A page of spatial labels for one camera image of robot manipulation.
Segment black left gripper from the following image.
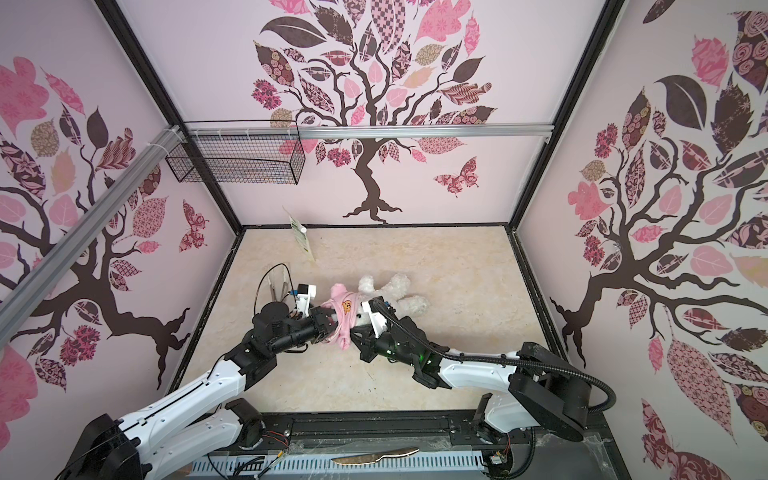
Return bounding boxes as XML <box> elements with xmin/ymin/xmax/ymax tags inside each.
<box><xmin>271</xmin><ymin>307</ymin><xmax>350</xmax><ymax>356</ymax></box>

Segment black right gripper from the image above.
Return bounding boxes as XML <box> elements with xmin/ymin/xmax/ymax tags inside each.
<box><xmin>347</xmin><ymin>322</ymin><xmax>421</xmax><ymax>369</ymax></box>

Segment pink teddy hoodie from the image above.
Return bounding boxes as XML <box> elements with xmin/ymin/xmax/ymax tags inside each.
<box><xmin>321</xmin><ymin>283</ymin><xmax>361</xmax><ymax>350</ymax></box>

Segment white teddy bear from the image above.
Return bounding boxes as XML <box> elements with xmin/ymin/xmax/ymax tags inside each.
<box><xmin>351</xmin><ymin>273</ymin><xmax>430</xmax><ymax>327</ymax></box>

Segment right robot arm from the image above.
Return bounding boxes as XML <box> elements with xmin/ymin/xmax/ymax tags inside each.
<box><xmin>351</xmin><ymin>325</ymin><xmax>592</xmax><ymax>442</ymax></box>

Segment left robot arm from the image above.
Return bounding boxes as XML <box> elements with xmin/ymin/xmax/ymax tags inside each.
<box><xmin>58</xmin><ymin>303</ymin><xmax>338</xmax><ymax>479</ymax></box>

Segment metal kitchen tongs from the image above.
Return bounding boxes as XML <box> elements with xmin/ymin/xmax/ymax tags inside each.
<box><xmin>267</xmin><ymin>263</ymin><xmax>291</xmax><ymax>301</ymax></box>

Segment aluminium crossbar rear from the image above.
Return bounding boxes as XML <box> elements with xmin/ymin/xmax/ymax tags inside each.
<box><xmin>188</xmin><ymin>123</ymin><xmax>554</xmax><ymax>140</ymax></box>

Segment aluminium crossbar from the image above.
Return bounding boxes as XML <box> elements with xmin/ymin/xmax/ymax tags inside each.
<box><xmin>188</xmin><ymin>123</ymin><xmax>554</xmax><ymax>140</ymax></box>
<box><xmin>1</xmin><ymin>125</ymin><xmax>183</xmax><ymax>345</ymax></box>

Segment aluminium crossbar left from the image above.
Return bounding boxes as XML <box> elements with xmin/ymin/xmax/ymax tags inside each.
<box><xmin>1</xmin><ymin>125</ymin><xmax>183</xmax><ymax>345</ymax></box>

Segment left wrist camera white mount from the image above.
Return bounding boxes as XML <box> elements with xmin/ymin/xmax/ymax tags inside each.
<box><xmin>294</xmin><ymin>283</ymin><xmax>317</xmax><ymax>317</ymax></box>

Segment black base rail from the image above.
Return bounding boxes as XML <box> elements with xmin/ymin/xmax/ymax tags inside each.
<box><xmin>206</xmin><ymin>409</ymin><xmax>607</xmax><ymax>452</ymax></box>

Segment black wire basket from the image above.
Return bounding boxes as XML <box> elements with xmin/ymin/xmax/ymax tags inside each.
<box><xmin>165</xmin><ymin>120</ymin><xmax>306</xmax><ymax>185</ymax></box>

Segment black corrugated cable hose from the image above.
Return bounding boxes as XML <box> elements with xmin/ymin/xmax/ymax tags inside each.
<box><xmin>368</xmin><ymin>296</ymin><xmax>618</xmax><ymax>414</ymax></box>

